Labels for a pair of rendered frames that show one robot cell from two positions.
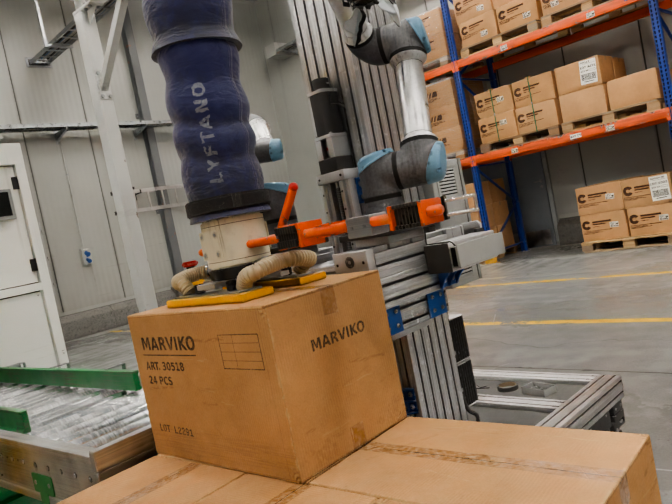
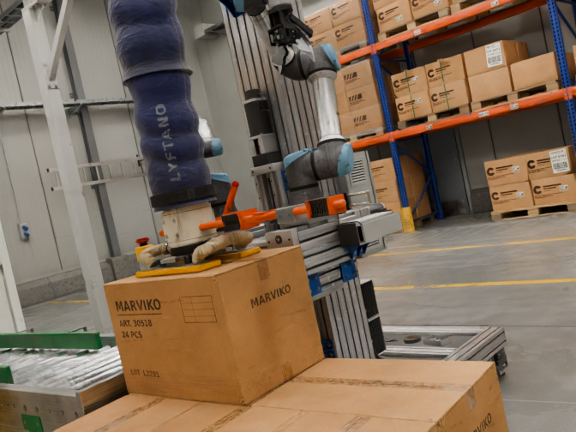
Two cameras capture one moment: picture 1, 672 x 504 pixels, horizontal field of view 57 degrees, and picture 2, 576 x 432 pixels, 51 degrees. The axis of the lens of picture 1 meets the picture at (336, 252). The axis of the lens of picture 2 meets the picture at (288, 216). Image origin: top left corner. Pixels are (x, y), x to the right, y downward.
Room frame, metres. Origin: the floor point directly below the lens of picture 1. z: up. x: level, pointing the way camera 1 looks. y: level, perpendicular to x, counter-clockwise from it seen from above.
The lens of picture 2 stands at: (-0.45, 0.01, 1.16)
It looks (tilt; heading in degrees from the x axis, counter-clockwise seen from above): 3 degrees down; 358
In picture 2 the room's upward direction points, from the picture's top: 12 degrees counter-clockwise
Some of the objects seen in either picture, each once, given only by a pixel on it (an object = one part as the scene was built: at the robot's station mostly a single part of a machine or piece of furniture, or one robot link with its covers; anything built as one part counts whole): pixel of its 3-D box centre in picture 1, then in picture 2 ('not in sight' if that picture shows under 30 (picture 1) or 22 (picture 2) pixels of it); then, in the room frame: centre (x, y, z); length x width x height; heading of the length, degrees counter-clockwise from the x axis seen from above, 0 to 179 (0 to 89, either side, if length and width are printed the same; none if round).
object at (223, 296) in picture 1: (216, 291); (176, 264); (1.60, 0.32, 0.97); 0.34 x 0.10 x 0.05; 46
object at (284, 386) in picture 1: (263, 365); (212, 321); (1.66, 0.25, 0.74); 0.60 x 0.40 x 0.40; 47
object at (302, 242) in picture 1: (299, 234); (240, 219); (1.49, 0.08, 1.07); 0.10 x 0.08 x 0.06; 136
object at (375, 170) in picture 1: (380, 173); (302, 167); (1.89, -0.18, 1.20); 0.13 x 0.12 x 0.14; 70
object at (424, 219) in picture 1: (415, 213); (325, 206); (1.25, -0.17, 1.07); 0.08 x 0.07 x 0.05; 46
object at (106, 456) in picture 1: (197, 415); (157, 363); (1.90, 0.52, 0.58); 0.70 x 0.03 x 0.06; 139
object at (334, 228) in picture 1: (318, 230); (254, 215); (1.62, 0.03, 1.07); 0.93 x 0.30 x 0.04; 46
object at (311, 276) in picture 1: (270, 277); (217, 252); (1.73, 0.19, 0.97); 0.34 x 0.10 x 0.05; 46
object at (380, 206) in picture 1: (385, 211); (306, 197); (1.90, -0.17, 1.09); 0.15 x 0.15 x 0.10
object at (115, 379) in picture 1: (60, 373); (25, 338); (3.11, 1.49, 0.60); 1.60 x 0.10 x 0.09; 49
